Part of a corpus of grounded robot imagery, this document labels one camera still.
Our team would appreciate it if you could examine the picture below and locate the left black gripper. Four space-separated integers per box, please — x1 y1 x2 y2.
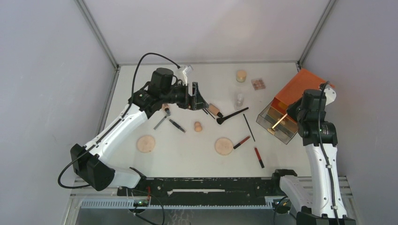
161 81 208 111

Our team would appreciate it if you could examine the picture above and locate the black concealer stick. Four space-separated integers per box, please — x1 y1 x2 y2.
169 119 186 133

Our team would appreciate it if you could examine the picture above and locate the orange clear drawer organizer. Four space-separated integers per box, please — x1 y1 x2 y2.
256 69 326 144

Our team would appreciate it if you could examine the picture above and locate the silver mascara wand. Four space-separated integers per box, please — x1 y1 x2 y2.
153 115 170 130

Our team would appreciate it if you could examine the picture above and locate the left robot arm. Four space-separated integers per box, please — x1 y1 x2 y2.
70 82 209 195

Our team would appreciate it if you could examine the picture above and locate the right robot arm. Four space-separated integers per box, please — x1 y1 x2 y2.
271 87 356 225

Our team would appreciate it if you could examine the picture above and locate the beige makeup sponge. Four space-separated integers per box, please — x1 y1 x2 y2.
194 121 202 132

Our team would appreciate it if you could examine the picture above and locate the beige foundation tube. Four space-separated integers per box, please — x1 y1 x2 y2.
208 104 223 118

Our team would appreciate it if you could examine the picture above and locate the black powder brush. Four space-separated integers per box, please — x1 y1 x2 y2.
216 107 249 125

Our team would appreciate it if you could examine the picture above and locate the clear small bottle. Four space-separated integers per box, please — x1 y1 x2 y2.
234 93 244 110

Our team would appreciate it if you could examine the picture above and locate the round beige powder jar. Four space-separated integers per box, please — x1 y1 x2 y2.
236 70 247 83

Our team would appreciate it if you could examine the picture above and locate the round powder puff centre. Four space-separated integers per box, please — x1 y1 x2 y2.
214 137 233 156

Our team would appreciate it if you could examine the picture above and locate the round powder puff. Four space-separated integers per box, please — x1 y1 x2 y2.
214 137 233 156
137 135 156 153

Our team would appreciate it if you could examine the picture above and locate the thin black eyeliner pencil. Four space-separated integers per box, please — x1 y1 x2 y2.
243 113 256 142

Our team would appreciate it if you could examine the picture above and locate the clear blush palette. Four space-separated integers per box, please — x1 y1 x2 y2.
251 78 266 90

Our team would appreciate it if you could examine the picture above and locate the red lip gloss tube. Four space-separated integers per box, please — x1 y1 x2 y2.
233 136 251 150

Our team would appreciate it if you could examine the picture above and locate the round powder puff left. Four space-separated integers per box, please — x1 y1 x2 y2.
137 135 156 153

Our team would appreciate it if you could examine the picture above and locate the red lipstick pencil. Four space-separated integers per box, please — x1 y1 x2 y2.
254 147 265 168

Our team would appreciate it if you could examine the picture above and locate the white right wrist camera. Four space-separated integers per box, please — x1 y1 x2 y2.
324 85 337 105

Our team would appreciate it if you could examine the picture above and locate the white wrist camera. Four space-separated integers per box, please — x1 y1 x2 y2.
324 85 337 105
176 65 193 85

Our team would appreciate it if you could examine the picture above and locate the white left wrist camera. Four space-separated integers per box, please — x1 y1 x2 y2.
176 65 193 85

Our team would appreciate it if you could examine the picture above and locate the left black cable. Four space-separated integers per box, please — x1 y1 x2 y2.
58 52 182 189

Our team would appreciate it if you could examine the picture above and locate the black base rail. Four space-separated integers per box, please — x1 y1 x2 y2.
117 177 285 207

